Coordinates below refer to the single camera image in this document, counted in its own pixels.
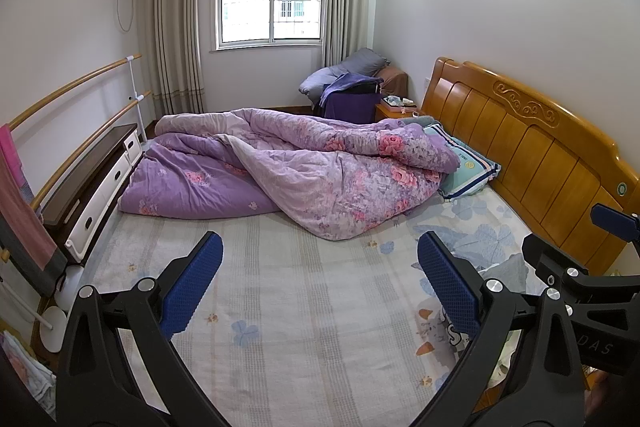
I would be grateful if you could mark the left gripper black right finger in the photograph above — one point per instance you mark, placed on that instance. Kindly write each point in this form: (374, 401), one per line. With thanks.
(544, 387)

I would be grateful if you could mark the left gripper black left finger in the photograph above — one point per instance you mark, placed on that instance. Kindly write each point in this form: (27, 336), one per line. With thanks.
(96, 386)

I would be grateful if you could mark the pink hanging towel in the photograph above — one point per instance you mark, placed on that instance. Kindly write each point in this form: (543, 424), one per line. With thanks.
(23, 236)

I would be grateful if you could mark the teal striped pillow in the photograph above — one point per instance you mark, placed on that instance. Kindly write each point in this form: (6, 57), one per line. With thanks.
(474, 172)

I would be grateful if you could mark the white patterned bed sheet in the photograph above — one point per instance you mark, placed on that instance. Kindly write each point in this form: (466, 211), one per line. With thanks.
(299, 331)

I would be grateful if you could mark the purple floral quilt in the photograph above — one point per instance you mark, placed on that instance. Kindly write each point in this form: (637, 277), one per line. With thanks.
(334, 179)

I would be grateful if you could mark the wooden nightstand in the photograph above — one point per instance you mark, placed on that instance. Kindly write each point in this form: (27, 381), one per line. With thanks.
(385, 110)

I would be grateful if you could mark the upper wooden ballet bar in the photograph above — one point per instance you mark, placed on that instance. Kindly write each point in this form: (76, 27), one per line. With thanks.
(78, 82)

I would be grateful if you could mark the dark blue cloth on chair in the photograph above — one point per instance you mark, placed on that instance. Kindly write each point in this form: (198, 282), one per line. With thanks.
(351, 98)

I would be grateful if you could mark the grey striped curtain left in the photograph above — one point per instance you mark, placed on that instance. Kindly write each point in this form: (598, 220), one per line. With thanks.
(173, 56)

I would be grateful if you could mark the grey pillow pile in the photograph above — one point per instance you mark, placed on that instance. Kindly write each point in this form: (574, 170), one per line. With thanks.
(364, 62)

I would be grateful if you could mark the wooden bed frame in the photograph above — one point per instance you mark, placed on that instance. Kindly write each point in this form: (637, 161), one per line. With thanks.
(555, 165)

